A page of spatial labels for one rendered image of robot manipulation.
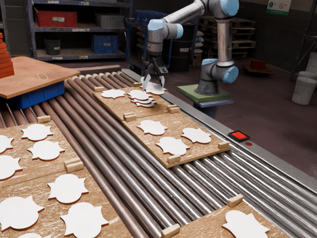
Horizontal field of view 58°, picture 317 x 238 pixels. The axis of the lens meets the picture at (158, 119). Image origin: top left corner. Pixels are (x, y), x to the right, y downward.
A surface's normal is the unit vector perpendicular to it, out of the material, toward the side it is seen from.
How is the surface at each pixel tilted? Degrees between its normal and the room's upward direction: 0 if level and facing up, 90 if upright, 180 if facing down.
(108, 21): 97
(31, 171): 0
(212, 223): 0
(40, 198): 0
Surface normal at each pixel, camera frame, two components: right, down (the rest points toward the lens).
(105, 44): 0.40, 0.44
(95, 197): 0.09, -0.90
